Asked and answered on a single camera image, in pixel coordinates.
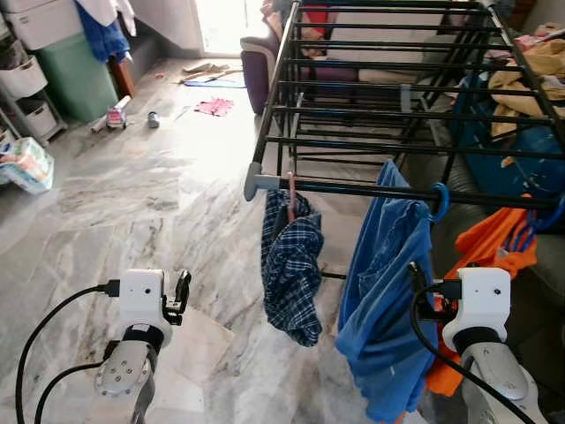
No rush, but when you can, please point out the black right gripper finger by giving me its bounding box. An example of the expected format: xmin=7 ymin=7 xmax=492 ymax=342
xmin=409 ymin=261 xmax=433 ymax=306

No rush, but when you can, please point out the blue plastic hanger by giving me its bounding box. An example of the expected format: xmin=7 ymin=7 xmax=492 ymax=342
xmin=508 ymin=199 xmax=565 ymax=253
xmin=428 ymin=181 xmax=451 ymax=223

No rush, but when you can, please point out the pink hanger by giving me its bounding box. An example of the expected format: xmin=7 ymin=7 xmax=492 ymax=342
xmin=284 ymin=170 xmax=301 ymax=222

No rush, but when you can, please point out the orange garment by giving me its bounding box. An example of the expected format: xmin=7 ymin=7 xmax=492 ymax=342
xmin=424 ymin=203 xmax=539 ymax=398

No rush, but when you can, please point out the blue plaid shirt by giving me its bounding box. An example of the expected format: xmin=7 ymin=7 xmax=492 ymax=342
xmin=260 ymin=188 xmax=326 ymax=348

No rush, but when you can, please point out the black drying rack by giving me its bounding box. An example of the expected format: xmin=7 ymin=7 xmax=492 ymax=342
xmin=243 ymin=0 xmax=565 ymax=284

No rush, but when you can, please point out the blue plastic box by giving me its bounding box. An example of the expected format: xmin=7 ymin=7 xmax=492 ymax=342
xmin=455 ymin=75 xmax=565 ymax=200

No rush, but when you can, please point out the pink patterned cloth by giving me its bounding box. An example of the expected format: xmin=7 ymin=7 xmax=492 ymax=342
xmin=194 ymin=97 xmax=235 ymax=117

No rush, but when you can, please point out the tissue pack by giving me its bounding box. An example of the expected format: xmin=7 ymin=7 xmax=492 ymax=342
xmin=0 ymin=137 xmax=54 ymax=195

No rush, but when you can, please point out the blue mat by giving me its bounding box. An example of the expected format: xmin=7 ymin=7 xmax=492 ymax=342
xmin=181 ymin=73 xmax=248 ymax=89

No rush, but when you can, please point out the brown wooden leg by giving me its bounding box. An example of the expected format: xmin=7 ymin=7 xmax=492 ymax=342
xmin=110 ymin=57 xmax=135 ymax=100

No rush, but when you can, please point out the beige cloth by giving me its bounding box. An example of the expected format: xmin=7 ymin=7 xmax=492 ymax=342
xmin=181 ymin=62 xmax=232 ymax=77

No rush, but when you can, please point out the purple armchair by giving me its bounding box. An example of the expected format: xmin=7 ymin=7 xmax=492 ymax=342
xmin=240 ymin=22 xmax=372 ymax=116

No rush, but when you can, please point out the tan yellow garment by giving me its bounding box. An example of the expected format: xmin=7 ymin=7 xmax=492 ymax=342
xmin=488 ymin=40 xmax=565 ymax=138

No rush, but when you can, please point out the green bin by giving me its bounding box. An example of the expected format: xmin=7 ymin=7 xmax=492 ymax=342
xmin=35 ymin=34 xmax=120 ymax=123

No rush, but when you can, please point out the dark blue cloth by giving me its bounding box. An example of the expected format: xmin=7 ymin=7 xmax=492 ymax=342
xmin=75 ymin=0 xmax=132 ymax=63

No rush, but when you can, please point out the white shelf with bins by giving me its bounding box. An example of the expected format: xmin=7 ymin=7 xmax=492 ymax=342
xmin=0 ymin=35 xmax=67 ymax=142

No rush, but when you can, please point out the white jacket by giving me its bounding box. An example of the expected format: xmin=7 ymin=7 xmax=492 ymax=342
xmin=75 ymin=0 xmax=138 ymax=36

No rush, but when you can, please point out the white storage box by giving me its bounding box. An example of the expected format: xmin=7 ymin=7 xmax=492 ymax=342
xmin=0 ymin=0 xmax=87 ymax=51

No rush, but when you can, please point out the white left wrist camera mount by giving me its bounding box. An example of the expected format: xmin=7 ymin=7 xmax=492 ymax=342
xmin=117 ymin=269 xmax=169 ymax=329

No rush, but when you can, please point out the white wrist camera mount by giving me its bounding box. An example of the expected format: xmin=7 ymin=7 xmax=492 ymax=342
xmin=441 ymin=268 xmax=513 ymax=350
xmin=117 ymin=269 xmax=169 ymax=329

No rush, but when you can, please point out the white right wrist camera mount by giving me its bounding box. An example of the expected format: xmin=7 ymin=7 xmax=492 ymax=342
xmin=441 ymin=268 xmax=513 ymax=350

